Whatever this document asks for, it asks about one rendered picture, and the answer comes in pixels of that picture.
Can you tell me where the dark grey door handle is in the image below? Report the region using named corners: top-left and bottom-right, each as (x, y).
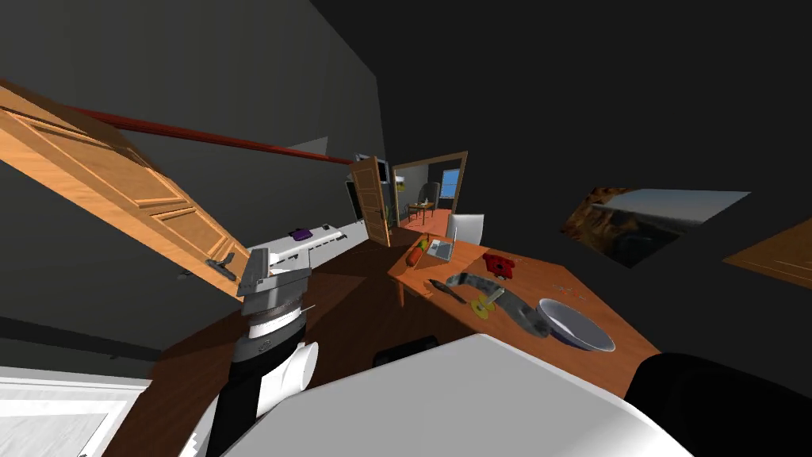
top-left (205, 252), bottom-right (239, 282)

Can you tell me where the dark knife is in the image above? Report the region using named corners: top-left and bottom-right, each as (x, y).
top-left (427, 278), bottom-right (469, 305)

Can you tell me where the grey curved cloth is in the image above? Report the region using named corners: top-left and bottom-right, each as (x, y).
top-left (446, 272), bottom-right (550, 339)

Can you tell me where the white shelf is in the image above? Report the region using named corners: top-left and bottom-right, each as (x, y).
top-left (246, 218), bottom-right (370, 271)

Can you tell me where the wooden desk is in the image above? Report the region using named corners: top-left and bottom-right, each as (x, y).
top-left (386, 233), bottom-right (662, 400)

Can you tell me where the large wooden panelled door leaf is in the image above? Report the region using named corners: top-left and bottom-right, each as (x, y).
top-left (0, 79), bottom-right (256, 301)

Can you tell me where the red telephone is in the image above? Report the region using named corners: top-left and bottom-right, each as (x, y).
top-left (481, 252), bottom-right (517, 281)

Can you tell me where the white chair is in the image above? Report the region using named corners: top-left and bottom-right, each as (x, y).
top-left (445, 213), bottom-right (486, 246)

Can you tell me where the orange and green vegetable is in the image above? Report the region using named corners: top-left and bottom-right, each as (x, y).
top-left (405, 237), bottom-right (430, 268)

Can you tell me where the white bowl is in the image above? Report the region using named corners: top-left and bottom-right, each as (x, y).
top-left (535, 298), bottom-right (617, 354)

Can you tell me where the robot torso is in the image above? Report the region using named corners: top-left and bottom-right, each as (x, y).
top-left (220, 332), bottom-right (694, 457)

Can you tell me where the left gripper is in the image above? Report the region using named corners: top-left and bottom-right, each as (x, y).
top-left (237, 248), bottom-right (313, 301)

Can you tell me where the white framed panel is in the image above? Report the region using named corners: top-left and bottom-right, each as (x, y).
top-left (0, 366), bottom-right (154, 457)

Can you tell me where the landscape picture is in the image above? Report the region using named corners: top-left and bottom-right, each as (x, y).
top-left (561, 186), bottom-right (753, 270)

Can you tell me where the wooden panel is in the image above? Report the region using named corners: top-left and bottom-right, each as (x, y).
top-left (722, 217), bottom-right (812, 291)

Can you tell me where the small wooden door leaf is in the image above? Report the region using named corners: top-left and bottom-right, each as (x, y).
top-left (350, 156), bottom-right (392, 248)

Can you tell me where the small wooden table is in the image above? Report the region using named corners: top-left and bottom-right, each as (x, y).
top-left (405, 199), bottom-right (438, 225)

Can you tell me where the grey laptop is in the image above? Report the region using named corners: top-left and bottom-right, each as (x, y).
top-left (425, 228), bottom-right (458, 263)

